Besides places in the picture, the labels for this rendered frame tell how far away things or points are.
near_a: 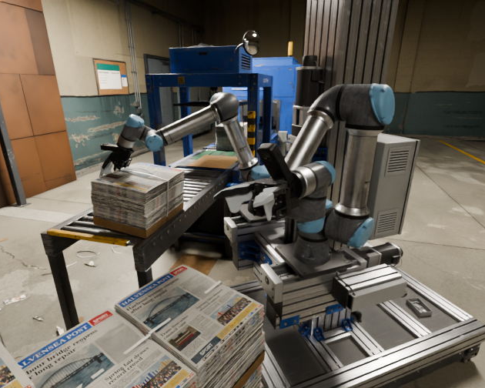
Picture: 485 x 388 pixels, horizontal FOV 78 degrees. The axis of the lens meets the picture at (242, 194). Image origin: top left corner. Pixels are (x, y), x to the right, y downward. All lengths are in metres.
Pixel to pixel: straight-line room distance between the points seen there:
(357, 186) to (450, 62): 9.33
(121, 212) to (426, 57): 9.43
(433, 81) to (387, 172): 8.76
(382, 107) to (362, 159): 0.17
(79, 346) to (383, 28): 1.45
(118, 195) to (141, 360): 0.79
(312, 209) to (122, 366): 0.61
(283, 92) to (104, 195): 3.61
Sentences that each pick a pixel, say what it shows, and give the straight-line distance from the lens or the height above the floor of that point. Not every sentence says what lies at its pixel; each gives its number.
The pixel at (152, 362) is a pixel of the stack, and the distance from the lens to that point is 0.86.
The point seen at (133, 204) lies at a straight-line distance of 1.40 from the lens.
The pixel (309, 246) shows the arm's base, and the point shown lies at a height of 0.88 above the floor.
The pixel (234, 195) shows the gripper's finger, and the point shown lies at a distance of 0.66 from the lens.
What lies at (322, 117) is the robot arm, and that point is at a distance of 1.01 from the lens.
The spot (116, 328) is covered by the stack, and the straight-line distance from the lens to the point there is 0.97.
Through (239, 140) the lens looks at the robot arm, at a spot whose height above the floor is 1.19.
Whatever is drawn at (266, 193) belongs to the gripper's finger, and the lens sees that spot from 0.58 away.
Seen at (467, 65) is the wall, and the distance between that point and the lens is 10.40.
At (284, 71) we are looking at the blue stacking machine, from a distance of 4.68.
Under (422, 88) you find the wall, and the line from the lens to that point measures 10.10.
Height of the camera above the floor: 1.46
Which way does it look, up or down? 20 degrees down
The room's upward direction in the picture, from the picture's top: straight up
